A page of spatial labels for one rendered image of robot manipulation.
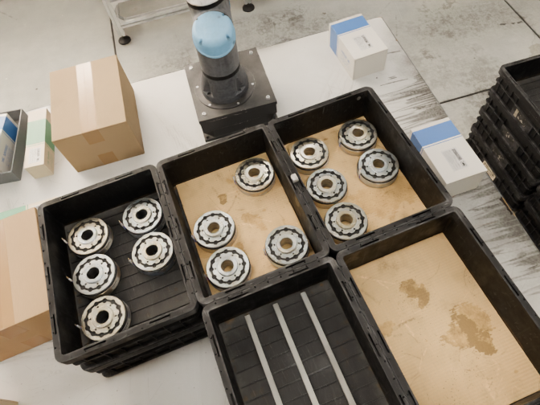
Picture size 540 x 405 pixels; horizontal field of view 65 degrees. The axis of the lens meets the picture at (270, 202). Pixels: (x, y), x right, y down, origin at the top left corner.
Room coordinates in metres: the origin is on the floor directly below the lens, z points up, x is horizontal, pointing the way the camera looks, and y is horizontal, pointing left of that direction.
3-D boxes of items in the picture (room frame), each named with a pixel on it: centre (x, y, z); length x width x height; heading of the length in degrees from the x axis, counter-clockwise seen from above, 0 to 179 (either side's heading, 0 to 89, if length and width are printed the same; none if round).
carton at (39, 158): (0.99, 0.71, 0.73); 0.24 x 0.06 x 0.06; 5
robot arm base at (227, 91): (1.02, 0.08, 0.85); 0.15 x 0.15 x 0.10
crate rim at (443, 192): (0.57, -0.21, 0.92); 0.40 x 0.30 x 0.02; 13
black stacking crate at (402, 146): (0.57, -0.21, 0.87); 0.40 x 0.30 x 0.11; 13
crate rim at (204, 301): (0.51, 0.08, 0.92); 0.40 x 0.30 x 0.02; 13
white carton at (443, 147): (0.65, -0.51, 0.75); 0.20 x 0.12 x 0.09; 10
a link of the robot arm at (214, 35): (1.02, 0.07, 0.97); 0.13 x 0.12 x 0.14; 1
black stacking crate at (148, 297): (0.44, 0.37, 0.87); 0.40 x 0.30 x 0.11; 13
